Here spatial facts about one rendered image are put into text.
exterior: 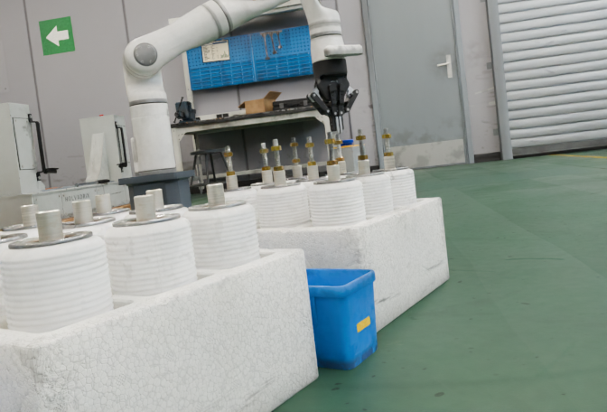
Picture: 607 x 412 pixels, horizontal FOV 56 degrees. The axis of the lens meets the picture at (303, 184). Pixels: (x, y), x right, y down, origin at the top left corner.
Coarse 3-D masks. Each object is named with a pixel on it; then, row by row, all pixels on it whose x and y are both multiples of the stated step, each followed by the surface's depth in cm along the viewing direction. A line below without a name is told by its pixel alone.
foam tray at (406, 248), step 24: (384, 216) 101; (408, 216) 108; (432, 216) 118; (264, 240) 101; (288, 240) 98; (312, 240) 96; (336, 240) 93; (360, 240) 91; (384, 240) 98; (408, 240) 107; (432, 240) 117; (312, 264) 96; (336, 264) 93; (360, 264) 91; (384, 264) 98; (408, 264) 106; (432, 264) 116; (384, 288) 97; (408, 288) 105; (432, 288) 115; (384, 312) 96
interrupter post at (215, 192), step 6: (210, 186) 74; (216, 186) 74; (222, 186) 74; (210, 192) 74; (216, 192) 74; (222, 192) 74; (210, 198) 74; (216, 198) 74; (222, 198) 74; (210, 204) 74; (216, 204) 74; (222, 204) 74
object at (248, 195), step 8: (224, 192) 110; (232, 192) 110; (240, 192) 110; (248, 192) 111; (256, 192) 113; (232, 200) 109; (248, 200) 111; (256, 200) 113; (256, 208) 112; (256, 216) 112; (256, 224) 112
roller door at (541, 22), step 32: (512, 0) 587; (544, 0) 583; (576, 0) 579; (512, 32) 590; (544, 32) 585; (576, 32) 581; (512, 64) 591; (544, 64) 587; (576, 64) 583; (512, 96) 593; (544, 96) 590; (576, 96) 585; (512, 128) 596; (544, 128) 592; (576, 128) 587
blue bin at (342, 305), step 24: (312, 288) 80; (336, 288) 78; (360, 288) 82; (312, 312) 81; (336, 312) 79; (360, 312) 82; (336, 336) 80; (360, 336) 82; (336, 360) 80; (360, 360) 82
